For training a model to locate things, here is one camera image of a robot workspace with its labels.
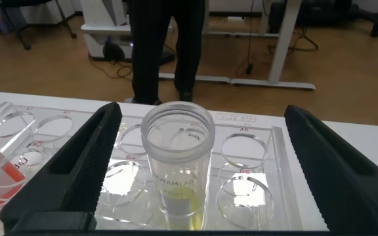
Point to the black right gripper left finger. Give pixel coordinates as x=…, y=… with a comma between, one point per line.
x=61, y=190

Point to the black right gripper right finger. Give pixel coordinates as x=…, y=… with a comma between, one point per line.
x=346, y=190

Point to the test tube with yellow pigment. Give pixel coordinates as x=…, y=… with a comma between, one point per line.
x=179, y=170

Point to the clear acrylic test tube rack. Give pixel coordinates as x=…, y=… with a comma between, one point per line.
x=274, y=183

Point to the white mobile robot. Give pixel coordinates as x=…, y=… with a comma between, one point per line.
x=100, y=36

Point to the person in white shirt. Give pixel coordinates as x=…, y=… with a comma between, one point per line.
x=149, y=49

